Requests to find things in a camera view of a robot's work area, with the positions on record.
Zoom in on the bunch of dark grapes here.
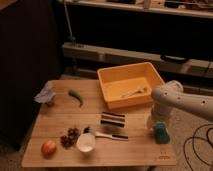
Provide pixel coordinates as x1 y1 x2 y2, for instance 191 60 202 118
60 127 80 148

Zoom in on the grey vertical pole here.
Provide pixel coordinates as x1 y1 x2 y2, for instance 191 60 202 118
63 0 76 46

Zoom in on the grey metal shelf rail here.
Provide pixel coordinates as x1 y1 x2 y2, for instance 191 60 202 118
62 42 213 79

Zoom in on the crumpled white cloth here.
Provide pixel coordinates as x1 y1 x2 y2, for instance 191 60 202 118
34 81 56 105

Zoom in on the red apple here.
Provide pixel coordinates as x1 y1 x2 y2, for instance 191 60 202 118
41 140 57 157

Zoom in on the striped cloth block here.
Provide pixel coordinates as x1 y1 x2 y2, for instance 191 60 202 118
100 112 125 127

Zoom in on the green chili pepper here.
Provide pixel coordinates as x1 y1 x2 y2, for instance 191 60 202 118
68 89 83 107

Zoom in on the white small bowl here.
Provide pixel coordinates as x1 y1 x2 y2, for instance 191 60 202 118
76 133 96 153

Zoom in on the black floor cable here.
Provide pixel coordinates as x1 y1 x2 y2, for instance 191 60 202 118
182 123 213 171

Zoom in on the upper white shelf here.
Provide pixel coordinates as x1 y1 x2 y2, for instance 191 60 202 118
57 0 213 19

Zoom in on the white fork in tray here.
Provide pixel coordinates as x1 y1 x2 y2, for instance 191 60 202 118
121 87 147 98

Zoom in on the yellow plastic tray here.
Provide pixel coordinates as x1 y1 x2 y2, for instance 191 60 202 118
97 62 164 109

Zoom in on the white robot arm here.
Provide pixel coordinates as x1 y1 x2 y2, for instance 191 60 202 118
147 80 213 129

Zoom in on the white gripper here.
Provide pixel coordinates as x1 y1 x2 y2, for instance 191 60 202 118
147 103 172 129

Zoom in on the green sponge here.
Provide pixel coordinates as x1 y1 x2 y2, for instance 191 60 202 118
153 122 170 144

